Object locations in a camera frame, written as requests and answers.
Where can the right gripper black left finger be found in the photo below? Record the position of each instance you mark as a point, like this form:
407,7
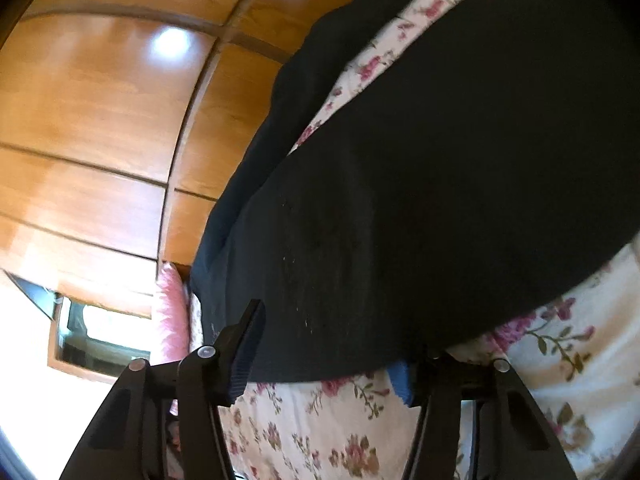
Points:
126,438

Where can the floral bed quilt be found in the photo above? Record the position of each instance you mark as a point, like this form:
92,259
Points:
500,409

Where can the pink pillow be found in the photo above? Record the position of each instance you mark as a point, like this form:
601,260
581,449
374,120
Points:
170,332

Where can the black pants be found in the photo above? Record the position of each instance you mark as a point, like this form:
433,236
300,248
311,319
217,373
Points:
415,169

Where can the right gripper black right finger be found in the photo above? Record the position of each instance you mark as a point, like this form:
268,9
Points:
510,437

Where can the wooden wardrobe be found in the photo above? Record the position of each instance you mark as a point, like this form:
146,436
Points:
121,123

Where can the wooden framed window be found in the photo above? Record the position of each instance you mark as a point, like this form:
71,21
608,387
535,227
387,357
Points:
94,343

